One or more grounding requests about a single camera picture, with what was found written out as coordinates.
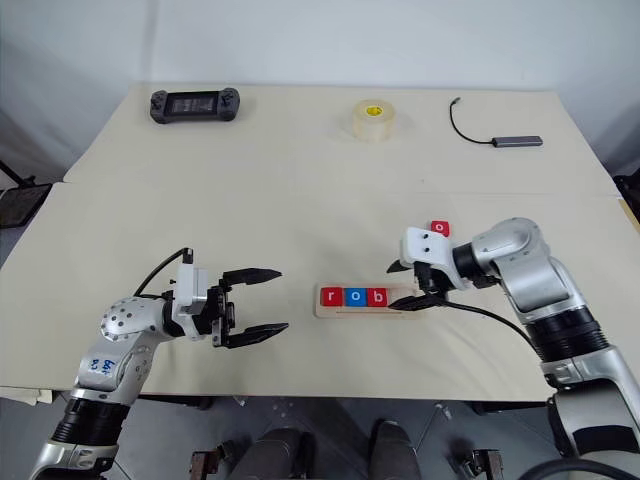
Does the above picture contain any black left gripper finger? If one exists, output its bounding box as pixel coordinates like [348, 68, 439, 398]
[221, 322, 291, 349]
[222, 268, 284, 292]

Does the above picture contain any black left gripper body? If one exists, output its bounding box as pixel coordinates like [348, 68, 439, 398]
[201, 278, 238, 348]

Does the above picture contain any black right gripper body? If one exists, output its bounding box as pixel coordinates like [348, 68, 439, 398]
[412, 263, 452, 302]

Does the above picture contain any wooden letter tray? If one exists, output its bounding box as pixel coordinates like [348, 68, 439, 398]
[313, 282, 427, 320]

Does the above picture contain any dark rounded shape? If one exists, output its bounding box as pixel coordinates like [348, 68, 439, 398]
[371, 419, 422, 480]
[233, 424, 317, 480]

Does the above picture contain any clear tape roll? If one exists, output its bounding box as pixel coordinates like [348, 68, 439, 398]
[349, 98, 400, 144]

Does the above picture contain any black handheld game console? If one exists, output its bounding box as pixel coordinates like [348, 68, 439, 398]
[147, 87, 242, 124]

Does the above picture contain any beige paper stack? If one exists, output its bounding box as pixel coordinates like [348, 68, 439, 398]
[0, 385, 54, 407]

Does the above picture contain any black object at room edge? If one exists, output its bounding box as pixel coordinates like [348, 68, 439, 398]
[611, 171, 640, 212]

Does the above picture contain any black folding stand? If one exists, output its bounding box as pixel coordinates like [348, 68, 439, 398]
[0, 158, 54, 230]

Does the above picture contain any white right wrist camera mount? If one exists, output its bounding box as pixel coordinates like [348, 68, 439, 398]
[399, 226, 472, 292]

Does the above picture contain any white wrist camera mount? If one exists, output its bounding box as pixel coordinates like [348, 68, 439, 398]
[171, 263, 210, 342]
[399, 226, 472, 292]

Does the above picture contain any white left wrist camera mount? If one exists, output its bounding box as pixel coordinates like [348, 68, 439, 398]
[171, 263, 210, 342]

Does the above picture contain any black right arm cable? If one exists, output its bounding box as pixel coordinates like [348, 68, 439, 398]
[438, 298, 544, 359]

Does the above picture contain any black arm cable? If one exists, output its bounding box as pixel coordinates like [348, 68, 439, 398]
[134, 246, 195, 301]
[438, 298, 544, 359]

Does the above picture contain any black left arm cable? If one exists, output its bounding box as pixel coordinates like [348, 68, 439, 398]
[134, 246, 195, 301]

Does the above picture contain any grey USB hub with cable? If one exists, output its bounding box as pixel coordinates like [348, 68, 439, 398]
[448, 96, 545, 150]

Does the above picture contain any black floor cable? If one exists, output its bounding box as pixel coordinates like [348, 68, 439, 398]
[518, 458, 640, 480]

